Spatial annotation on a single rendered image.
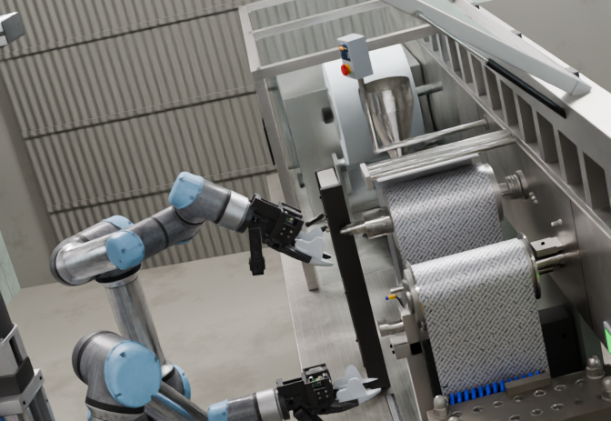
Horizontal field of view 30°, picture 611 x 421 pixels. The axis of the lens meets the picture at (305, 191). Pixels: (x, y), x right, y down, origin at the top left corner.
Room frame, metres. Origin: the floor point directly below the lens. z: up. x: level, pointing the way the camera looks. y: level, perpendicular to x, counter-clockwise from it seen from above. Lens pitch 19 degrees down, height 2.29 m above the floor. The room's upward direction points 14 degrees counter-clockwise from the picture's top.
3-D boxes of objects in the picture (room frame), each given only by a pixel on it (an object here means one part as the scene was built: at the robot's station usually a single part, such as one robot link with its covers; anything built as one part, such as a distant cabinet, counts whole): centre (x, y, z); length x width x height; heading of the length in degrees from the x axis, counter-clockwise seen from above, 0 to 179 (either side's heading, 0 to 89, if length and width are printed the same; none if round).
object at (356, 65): (2.76, -0.19, 1.66); 0.07 x 0.07 x 0.10; 18
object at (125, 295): (2.58, 0.49, 1.19); 0.15 x 0.12 x 0.55; 128
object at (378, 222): (2.47, -0.14, 1.33); 0.06 x 0.06 x 0.06; 0
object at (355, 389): (2.13, 0.00, 1.11); 0.09 x 0.03 x 0.06; 81
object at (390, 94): (2.94, -0.27, 1.50); 0.14 x 0.14 x 0.06
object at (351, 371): (2.18, 0.00, 1.11); 0.09 x 0.03 x 0.06; 99
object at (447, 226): (2.35, -0.29, 1.16); 0.39 x 0.23 x 0.51; 0
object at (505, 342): (2.16, -0.29, 1.11); 0.23 x 0.01 x 0.18; 90
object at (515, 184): (2.47, -0.46, 1.33); 0.07 x 0.07 x 0.07; 0
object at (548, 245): (2.22, -0.47, 1.28); 0.06 x 0.05 x 0.02; 90
